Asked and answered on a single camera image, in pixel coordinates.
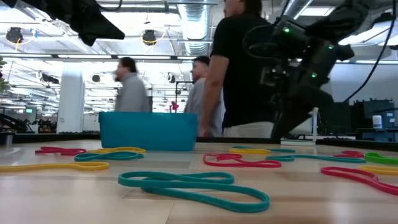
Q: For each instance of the teal plastic bin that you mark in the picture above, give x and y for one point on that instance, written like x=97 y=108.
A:
x=149 y=130

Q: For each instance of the black aluminium table frame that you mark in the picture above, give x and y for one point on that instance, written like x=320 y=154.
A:
x=62 y=137

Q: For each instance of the yellow rubber band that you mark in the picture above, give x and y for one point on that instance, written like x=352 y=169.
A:
x=248 y=151
x=379 y=170
x=141 y=151
x=31 y=168

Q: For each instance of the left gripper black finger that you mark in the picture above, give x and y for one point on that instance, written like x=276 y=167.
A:
x=96 y=31

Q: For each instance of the green rubber band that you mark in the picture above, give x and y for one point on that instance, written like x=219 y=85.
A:
x=382 y=160

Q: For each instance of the dark blue desk unit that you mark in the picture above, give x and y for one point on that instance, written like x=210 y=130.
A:
x=379 y=136

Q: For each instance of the green artificial plant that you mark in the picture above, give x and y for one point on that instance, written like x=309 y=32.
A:
x=2 y=84

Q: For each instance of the white bottle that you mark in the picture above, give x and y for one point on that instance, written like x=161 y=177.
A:
x=377 y=122

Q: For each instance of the red rubber band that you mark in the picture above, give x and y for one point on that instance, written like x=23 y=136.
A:
x=324 y=171
x=349 y=153
x=62 y=152
x=264 y=165

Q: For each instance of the silver ceiling duct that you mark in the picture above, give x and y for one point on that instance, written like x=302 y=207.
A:
x=196 y=25

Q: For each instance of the white pillar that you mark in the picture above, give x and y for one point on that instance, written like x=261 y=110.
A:
x=71 y=99

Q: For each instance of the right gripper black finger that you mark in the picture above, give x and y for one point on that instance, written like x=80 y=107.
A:
x=286 y=129

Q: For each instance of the person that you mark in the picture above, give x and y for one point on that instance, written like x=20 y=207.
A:
x=239 y=62
x=199 y=99
x=132 y=93

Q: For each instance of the small red object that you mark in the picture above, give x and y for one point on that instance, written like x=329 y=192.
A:
x=174 y=106

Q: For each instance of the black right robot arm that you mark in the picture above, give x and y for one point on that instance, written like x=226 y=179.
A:
x=326 y=59

